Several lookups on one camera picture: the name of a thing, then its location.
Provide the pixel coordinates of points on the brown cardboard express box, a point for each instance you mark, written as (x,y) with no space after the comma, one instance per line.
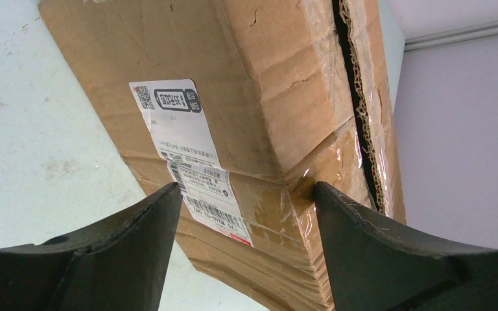
(246,105)

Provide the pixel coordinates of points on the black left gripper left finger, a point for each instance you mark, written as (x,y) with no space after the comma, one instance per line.
(117,263)

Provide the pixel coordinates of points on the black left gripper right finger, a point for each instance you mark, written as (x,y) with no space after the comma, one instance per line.
(376,263)

